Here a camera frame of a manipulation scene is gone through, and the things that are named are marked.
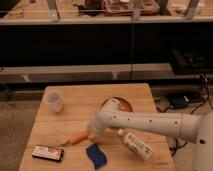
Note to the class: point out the white plastic bottle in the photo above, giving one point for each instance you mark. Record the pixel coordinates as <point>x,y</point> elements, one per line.
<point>135,144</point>

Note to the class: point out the blue sponge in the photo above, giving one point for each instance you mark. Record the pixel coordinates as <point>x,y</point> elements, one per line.
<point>97,157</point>

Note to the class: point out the orange pepper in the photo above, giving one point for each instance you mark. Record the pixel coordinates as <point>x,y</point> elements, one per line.
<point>76,138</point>

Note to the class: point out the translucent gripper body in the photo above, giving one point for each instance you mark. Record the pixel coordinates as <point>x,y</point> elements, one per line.
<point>101,138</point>

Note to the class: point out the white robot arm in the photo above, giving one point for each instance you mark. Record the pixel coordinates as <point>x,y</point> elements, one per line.
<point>188,127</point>

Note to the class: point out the black and white box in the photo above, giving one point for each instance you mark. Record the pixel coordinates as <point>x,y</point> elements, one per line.
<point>48,153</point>

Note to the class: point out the orange round plate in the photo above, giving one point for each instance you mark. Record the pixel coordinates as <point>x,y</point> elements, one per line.
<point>124,105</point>

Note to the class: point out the translucent plastic cup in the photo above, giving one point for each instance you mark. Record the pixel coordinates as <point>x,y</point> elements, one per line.
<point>54,100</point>

